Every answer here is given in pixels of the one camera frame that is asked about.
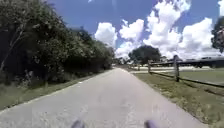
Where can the grey paved path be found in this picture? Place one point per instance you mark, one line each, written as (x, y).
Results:
(111, 96)

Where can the large round tree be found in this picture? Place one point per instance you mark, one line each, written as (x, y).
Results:
(144, 54)

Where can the robot's own part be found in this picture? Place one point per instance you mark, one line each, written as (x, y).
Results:
(151, 124)
(78, 124)

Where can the row of trees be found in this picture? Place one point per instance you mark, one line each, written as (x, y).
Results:
(43, 43)

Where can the grass strip by fence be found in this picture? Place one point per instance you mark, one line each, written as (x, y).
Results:
(186, 96)

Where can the grass field behind fence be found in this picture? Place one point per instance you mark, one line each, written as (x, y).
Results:
(203, 76)

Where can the grass verge by trees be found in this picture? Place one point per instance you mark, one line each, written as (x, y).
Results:
(23, 91)

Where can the tree with dark foliage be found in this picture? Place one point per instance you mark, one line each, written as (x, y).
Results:
(218, 35)

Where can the wooden rail fence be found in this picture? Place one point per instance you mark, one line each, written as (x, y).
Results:
(176, 68)

